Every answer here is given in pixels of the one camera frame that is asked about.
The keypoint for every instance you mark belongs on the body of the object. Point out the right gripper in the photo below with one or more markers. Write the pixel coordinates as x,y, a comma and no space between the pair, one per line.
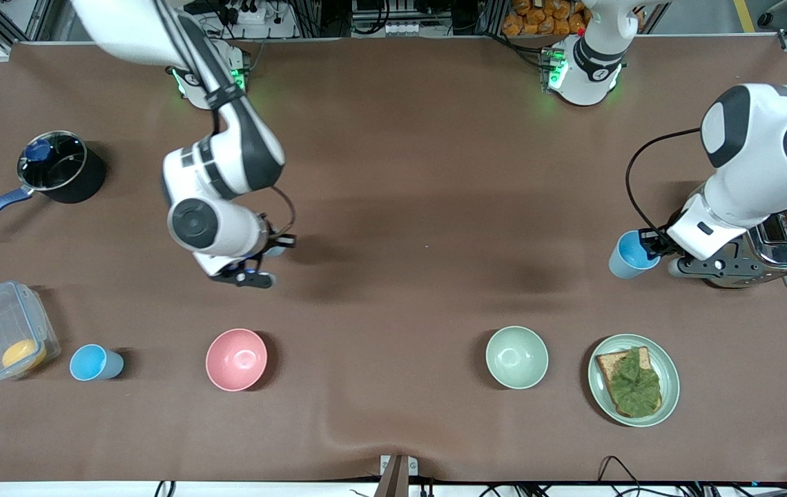
273,243

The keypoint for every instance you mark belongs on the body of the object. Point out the pale green plate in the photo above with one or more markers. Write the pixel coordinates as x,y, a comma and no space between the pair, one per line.
669,376

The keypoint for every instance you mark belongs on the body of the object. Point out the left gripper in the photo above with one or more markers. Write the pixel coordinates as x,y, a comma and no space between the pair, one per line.
656,241

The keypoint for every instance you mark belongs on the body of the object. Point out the blue cup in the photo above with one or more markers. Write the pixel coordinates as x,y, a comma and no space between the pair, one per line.
90,362
628,259
276,251

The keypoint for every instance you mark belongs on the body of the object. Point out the metal table edge bracket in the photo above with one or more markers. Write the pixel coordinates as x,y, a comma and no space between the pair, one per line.
398,473

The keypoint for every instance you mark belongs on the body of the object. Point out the bag of orange buns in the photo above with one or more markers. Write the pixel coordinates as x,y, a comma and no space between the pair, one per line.
538,17

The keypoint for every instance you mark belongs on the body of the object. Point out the pink bowl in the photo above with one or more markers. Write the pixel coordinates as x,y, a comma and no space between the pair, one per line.
236,359

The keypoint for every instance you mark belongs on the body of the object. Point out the white power strip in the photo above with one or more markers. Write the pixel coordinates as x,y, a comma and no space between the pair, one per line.
252,14

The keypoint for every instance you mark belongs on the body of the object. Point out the bread slice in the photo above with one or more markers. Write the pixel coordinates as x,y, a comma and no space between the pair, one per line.
607,366

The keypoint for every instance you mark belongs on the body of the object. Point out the green lettuce leaf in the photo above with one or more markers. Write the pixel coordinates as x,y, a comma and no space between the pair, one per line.
635,386

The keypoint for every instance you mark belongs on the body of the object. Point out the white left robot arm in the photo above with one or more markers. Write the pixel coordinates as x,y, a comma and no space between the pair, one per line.
759,138

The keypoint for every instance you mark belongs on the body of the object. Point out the pale green bowl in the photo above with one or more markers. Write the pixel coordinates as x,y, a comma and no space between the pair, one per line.
516,357

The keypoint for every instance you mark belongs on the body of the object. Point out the glass lid with blue knob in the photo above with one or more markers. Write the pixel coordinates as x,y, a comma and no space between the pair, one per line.
38,150

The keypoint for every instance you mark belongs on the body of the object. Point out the yellow round food item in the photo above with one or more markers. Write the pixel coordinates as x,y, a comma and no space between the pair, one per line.
23,354

